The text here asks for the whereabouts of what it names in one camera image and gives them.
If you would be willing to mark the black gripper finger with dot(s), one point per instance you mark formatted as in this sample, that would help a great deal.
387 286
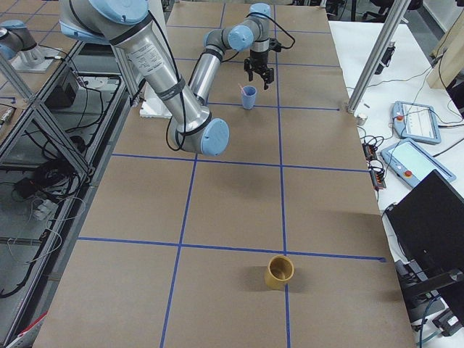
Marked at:
250 73
268 77

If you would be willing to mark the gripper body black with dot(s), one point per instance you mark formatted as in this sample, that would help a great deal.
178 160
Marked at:
259 57

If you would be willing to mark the pink chopstick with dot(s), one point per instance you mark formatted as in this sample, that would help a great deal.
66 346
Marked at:
242 89

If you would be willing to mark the blue cup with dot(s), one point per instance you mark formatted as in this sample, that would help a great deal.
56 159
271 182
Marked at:
248 101

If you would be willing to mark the small metal tin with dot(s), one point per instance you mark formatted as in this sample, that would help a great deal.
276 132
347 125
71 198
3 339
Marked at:
361 119

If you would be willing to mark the orange black power strip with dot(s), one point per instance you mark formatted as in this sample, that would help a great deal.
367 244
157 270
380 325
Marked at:
375 167

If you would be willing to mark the teach pendant far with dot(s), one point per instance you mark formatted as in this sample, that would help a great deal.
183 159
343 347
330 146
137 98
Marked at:
415 121

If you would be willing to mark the teach pendant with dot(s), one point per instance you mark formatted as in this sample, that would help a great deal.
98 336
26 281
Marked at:
415 121
412 163

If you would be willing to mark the teach pendant near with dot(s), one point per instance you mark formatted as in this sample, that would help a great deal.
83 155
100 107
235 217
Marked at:
412 163

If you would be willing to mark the brown paper table cover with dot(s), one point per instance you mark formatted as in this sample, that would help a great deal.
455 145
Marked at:
174 248

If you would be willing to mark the black laptop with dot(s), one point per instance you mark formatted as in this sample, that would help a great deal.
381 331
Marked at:
428 223

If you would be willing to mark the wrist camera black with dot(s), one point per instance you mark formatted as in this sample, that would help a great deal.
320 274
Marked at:
275 45

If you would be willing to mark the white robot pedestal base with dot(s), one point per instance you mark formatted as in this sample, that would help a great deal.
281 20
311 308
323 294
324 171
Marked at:
152 106

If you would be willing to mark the aluminium frame post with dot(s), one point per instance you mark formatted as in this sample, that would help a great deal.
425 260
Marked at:
388 29

